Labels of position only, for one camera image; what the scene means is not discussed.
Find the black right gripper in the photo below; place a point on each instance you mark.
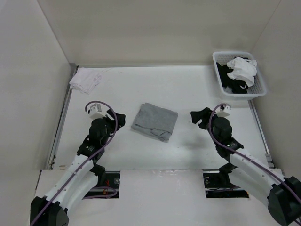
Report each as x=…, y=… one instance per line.
x=203, y=114

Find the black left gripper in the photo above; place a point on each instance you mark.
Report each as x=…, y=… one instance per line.
x=121, y=120

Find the grey tank top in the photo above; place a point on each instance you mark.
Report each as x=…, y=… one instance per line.
x=155, y=122

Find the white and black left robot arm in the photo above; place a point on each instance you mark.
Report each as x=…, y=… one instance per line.
x=83, y=174

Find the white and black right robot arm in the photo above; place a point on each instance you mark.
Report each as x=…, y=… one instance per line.
x=279, y=194

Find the folded white tank top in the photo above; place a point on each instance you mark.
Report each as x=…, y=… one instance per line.
x=86, y=79

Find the crumpled white tank top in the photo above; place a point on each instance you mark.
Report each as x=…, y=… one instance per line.
x=244, y=69

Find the black garment in basket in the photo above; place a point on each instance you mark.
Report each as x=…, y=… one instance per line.
x=236, y=86

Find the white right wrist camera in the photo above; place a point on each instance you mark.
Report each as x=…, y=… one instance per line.
x=224, y=111

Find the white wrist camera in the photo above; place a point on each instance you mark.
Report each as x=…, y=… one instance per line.
x=94, y=111
x=224, y=111

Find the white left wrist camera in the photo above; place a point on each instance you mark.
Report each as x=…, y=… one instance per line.
x=94, y=111

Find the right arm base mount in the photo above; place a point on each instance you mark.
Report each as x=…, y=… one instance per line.
x=217, y=184

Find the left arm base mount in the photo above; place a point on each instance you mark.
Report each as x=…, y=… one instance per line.
x=107, y=188

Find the metal table edge rail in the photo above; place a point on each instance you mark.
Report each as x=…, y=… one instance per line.
x=59, y=128

